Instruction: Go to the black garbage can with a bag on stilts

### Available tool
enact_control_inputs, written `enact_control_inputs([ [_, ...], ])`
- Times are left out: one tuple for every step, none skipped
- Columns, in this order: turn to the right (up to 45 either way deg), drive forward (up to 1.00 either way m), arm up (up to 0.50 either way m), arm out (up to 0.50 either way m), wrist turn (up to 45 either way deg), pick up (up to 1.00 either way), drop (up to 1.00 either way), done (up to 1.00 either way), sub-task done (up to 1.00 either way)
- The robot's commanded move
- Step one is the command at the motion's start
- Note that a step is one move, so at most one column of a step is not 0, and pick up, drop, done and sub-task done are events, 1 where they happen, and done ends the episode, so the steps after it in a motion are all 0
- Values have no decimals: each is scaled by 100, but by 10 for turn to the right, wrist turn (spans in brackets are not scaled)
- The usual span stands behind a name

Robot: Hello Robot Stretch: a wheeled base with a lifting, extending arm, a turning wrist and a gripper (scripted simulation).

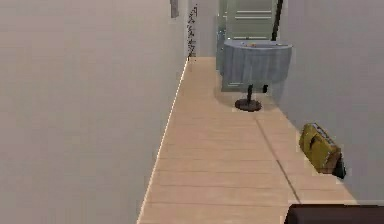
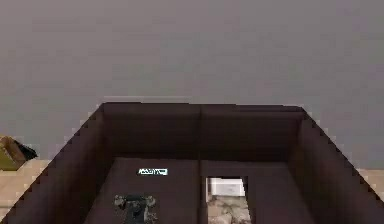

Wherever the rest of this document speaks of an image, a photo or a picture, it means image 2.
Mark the dark brown sofa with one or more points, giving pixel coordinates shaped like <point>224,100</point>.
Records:
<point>260,140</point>

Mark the white box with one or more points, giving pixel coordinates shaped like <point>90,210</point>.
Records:
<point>226,186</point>

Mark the mottled grey beige cloth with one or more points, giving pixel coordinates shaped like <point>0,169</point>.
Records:
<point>228,210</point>

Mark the grey black lumpy object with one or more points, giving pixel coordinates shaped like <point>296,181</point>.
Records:
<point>136,207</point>

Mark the olive yellow black object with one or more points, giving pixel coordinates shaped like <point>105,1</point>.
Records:
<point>11,154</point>

